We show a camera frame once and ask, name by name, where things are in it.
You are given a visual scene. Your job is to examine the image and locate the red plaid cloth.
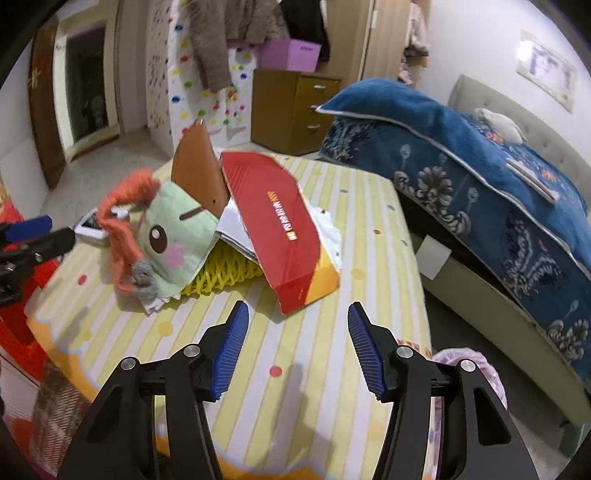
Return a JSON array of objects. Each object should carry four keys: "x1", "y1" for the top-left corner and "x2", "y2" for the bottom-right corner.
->
[{"x1": 32, "y1": 369, "x2": 93, "y2": 444}]

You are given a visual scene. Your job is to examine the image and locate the white paper tag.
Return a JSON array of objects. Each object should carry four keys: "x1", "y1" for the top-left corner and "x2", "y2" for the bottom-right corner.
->
[{"x1": 416, "y1": 234, "x2": 451, "y2": 279}]

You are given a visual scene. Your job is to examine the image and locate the blue patterned blanket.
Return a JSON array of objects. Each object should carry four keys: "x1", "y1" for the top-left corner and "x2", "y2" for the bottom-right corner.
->
[{"x1": 316, "y1": 78, "x2": 591, "y2": 377}]

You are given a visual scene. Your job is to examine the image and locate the white digital clock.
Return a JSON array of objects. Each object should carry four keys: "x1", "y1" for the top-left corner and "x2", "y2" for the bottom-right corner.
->
[{"x1": 74, "y1": 208, "x2": 130, "y2": 241}]

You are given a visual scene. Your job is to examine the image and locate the green plush toy orange hair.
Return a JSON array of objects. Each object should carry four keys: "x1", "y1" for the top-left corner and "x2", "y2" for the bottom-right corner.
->
[{"x1": 96, "y1": 168, "x2": 220, "y2": 315}]

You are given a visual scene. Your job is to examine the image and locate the brown fur coat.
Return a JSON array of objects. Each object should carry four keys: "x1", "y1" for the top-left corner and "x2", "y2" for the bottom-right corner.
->
[{"x1": 187, "y1": 0, "x2": 287, "y2": 90}]

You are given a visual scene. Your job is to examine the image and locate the purple storage box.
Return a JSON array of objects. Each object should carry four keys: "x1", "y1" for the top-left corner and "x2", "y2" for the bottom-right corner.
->
[{"x1": 256, "y1": 38, "x2": 322, "y2": 72}]

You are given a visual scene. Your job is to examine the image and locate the light wooden wardrobe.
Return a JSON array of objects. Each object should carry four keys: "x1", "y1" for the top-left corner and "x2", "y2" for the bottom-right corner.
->
[{"x1": 318, "y1": 0, "x2": 411, "y2": 88}]

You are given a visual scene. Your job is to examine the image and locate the beige upholstered bed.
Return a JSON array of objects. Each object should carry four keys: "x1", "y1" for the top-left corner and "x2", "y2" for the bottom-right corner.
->
[{"x1": 399, "y1": 74, "x2": 591, "y2": 457}]

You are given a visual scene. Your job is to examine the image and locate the pink hanging clothes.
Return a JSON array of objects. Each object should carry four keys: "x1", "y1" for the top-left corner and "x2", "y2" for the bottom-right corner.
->
[{"x1": 397, "y1": 0, "x2": 430, "y2": 86}]

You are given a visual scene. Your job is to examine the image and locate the black hanging clothes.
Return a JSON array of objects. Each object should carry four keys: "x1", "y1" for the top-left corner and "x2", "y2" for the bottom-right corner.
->
[{"x1": 279, "y1": 0, "x2": 331, "y2": 63}]

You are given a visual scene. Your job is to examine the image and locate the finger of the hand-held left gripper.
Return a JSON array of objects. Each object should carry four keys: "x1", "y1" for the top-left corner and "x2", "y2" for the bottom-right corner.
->
[
  {"x1": 0, "y1": 215, "x2": 52, "y2": 243},
  {"x1": 14, "y1": 228, "x2": 76, "y2": 268}
]

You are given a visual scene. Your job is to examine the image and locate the red paper box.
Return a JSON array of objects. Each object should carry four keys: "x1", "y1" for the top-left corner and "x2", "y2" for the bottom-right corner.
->
[{"x1": 221, "y1": 151, "x2": 340, "y2": 316}]

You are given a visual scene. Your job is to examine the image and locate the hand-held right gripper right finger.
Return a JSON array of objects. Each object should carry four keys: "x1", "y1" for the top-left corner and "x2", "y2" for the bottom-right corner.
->
[{"x1": 347, "y1": 302, "x2": 541, "y2": 480}]

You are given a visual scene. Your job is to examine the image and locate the wall poster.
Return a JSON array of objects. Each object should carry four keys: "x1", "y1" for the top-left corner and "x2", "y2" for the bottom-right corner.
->
[{"x1": 516, "y1": 30, "x2": 579, "y2": 113}]

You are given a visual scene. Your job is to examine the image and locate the white pillow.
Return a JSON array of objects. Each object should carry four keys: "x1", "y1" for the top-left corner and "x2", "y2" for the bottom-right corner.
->
[{"x1": 473, "y1": 107, "x2": 528, "y2": 143}]

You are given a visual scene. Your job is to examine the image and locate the brown leather piece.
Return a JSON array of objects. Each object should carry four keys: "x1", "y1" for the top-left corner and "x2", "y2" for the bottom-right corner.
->
[{"x1": 171, "y1": 121, "x2": 230, "y2": 217}]

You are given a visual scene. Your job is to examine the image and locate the white paper sheet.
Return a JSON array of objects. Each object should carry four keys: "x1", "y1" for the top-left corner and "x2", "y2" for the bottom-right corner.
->
[{"x1": 216, "y1": 203, "x2": 343, "y2": 271}]

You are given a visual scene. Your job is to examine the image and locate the wooden drawer cabinet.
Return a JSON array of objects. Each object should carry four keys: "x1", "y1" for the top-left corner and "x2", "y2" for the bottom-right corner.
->
[{"x1": 250, "y1": 69, "x2": 343, "y2": 157}]

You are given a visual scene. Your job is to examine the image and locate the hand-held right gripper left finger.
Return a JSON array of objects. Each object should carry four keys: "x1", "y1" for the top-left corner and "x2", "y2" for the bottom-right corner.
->
[{"x1": 58, "y1": 300, "x2": 250, "y2": 480}]

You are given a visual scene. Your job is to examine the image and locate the yellow striped tablecloth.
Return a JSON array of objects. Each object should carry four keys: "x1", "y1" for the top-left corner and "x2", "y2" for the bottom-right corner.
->
[{"x1": 25, "y1": 154, "x2": 432, "y2": 472}]

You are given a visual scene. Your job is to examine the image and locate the brown wooden door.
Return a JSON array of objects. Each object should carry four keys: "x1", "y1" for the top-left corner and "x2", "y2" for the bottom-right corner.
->
[{"x1": 28, "y1": 21, "x2": 68, "y2": 188}]

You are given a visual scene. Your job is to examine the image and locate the polka dot fabric wardrobe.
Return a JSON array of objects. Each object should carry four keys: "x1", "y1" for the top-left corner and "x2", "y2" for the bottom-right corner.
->
[{"x1": 147, "y1": 0, "x2": 254, "y2": 155}]

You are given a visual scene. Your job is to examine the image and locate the trash bin with pink bag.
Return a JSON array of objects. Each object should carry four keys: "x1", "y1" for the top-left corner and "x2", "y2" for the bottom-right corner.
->
[{"x1": 429, "y1": 348, "x2": 509, "y2": 480}]

